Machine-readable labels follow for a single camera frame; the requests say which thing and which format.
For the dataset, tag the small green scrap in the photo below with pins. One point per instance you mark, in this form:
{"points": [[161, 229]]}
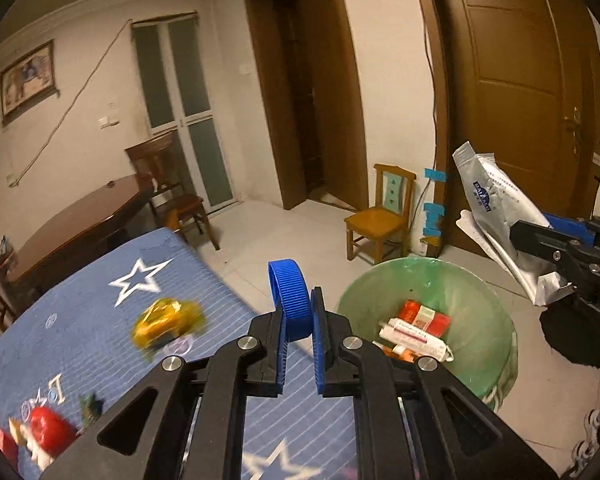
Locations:
{"points": [[91, 406]]}

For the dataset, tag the small light wooden chair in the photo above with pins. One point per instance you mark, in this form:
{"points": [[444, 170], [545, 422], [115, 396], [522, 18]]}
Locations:
{"points": [[380, 220]]}

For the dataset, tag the white sneaker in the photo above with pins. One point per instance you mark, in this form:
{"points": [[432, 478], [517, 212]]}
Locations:
{"points": [[591, 440]]}

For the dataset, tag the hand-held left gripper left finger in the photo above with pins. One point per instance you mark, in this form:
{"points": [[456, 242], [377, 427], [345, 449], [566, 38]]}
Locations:
{"points": [[282, 360]]}

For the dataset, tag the silver foil pouch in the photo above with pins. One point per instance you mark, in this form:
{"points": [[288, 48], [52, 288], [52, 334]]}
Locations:
{"points": [[495, 195]]}

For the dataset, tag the blue bottle cap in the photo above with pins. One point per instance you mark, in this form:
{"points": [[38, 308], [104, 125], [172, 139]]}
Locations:
{"points": [[292, 300]]}

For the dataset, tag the red apple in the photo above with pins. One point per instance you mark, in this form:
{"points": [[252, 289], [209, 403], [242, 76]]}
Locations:
{"points": [[50, 430]]}

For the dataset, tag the red cigarette pack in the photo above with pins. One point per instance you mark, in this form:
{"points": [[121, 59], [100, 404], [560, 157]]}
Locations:
{"points": [[425, 317]]}

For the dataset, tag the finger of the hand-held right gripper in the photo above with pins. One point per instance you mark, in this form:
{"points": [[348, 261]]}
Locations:
{"points": [[540, 242], [572, 227]]}

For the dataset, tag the yellow plastic wrapper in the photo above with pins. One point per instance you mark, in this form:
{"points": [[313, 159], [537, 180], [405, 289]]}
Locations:
{"points": [[167, 322]]}

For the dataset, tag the blue star-print tablecloth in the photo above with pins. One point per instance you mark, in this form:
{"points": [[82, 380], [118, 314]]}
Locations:
{"points": [[90, 330]]}

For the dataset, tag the framed wall picture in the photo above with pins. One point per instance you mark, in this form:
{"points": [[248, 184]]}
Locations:
{"points": [[27, 80]]}

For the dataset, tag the white wall switch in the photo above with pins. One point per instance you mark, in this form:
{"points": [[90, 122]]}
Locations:
{"points": [[108, 121], [246, 68]]}

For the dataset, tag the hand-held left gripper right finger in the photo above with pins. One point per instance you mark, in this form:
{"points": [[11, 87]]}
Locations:
{"points": [[319, 355]]}

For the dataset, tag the round wooden table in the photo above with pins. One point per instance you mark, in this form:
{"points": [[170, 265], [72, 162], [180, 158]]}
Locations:
{"points": [[70, 230]]}

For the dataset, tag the blue tape strips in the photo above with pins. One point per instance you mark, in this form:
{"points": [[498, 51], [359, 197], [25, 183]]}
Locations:
{"points": [[434, 205]]}

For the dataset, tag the white red paper box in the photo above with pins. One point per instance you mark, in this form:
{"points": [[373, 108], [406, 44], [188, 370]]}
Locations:
{"points": [[415, 337]]}

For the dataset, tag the brown interior door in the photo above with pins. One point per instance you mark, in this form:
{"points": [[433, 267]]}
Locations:
{"points": [[305, 85]]}

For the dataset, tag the brown panelled door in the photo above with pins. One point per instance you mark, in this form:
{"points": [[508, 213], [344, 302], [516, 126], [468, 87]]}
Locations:
{"points": [[520, 85]]}

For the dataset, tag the green lined trash bin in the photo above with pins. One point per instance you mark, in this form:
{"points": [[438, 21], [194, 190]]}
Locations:
{"points": [[380, 285]]}

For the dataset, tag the glass double door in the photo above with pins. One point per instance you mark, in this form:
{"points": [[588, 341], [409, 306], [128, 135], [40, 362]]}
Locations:
{"points": [[182, 105]]}

